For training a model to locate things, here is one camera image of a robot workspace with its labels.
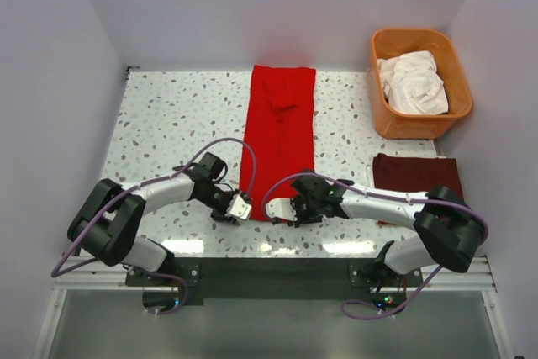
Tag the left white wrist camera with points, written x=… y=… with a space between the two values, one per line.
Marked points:
x=240 y=207

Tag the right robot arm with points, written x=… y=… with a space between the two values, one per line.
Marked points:
x=448 y=232

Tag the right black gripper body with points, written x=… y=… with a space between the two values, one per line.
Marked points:
x=306 y=210

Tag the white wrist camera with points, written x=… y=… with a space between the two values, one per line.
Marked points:
x=240 y=207
x=280 y=210

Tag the bright red t shirt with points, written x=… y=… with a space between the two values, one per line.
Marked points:
x=279 y=129

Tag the white crumpled t shirt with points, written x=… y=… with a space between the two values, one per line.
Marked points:
x=411 y=84

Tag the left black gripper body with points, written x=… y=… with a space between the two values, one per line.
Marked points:
x=217 y=199

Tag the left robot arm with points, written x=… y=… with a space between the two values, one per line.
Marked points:
x=115 y=241

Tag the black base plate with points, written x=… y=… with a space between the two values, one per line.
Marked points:
x=202 y=279

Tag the white folded t shirt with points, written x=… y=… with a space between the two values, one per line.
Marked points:
x=370 y=177

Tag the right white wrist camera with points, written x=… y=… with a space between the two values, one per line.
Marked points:
x=280 y=210

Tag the orange plastic basket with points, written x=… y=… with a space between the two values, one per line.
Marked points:
x=391 y=42

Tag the dark red folded t shirt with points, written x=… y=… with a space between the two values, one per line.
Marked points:
x=414 y=174

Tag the aluminium rail frame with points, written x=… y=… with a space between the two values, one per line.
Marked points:
x=93 y=314

